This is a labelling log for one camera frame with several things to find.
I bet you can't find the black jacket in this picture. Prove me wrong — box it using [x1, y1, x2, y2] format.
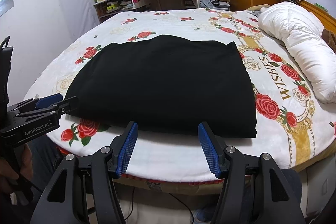
[66, 35, 257, 138]

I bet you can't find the clothes pile on chair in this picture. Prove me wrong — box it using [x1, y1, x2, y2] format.
[199, 0, 231, 11]

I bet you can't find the person's left hand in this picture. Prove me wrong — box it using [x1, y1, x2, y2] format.
[0, 143, 34, 195]

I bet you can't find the low wooden shelf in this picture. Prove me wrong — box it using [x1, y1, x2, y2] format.
[93, 0, 134, 23]

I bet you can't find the white duvet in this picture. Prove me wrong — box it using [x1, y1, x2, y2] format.
[258, 2, 335, 103]

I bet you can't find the brown plush toy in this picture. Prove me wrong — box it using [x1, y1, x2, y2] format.
[321, 29, 336, 53]

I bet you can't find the wooden headboard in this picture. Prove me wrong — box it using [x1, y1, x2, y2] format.
[282, 0, 336, 33]

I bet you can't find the black cable under bed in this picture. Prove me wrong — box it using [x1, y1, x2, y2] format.
[123, 185, 195, 224]

